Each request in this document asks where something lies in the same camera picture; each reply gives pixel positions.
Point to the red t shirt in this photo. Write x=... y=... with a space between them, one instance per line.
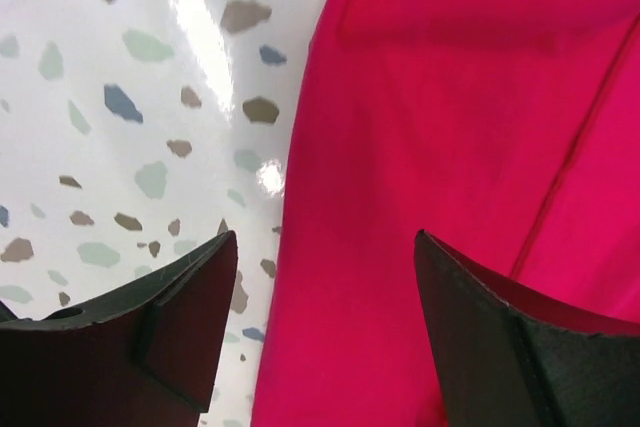
x=509 y=129

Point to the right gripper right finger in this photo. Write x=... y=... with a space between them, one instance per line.
x=507 y=355

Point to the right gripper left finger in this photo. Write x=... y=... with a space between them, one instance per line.
x=143 y=354

